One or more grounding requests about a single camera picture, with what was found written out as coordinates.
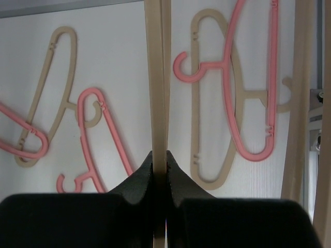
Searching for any pink hanger pile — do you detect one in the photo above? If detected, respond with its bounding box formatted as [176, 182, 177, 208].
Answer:
[56, 87, 135, 194]
[172, 1, 283, 166]

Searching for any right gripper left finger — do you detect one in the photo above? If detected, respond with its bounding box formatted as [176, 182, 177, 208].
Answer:
[1, 153, 165, 247]

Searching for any beige hanger pile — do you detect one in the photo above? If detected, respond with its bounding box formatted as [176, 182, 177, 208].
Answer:
[190, 3, 294, 198]
[14, 26, 104, 169]
[144, 1, 171, 247]

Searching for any beige hanger with right hook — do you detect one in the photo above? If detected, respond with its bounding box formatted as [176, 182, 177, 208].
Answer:
[281, 0, 314, 202]

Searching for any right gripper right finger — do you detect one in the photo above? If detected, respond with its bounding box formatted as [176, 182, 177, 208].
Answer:
[167, 151, 322, 247]

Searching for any beige hanger bottom pile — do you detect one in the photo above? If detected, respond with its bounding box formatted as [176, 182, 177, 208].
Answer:
[144, 1, 171, 247]

